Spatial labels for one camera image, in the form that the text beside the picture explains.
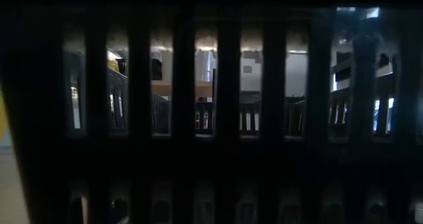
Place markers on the grey wall vent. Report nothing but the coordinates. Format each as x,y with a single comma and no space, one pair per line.
247,69

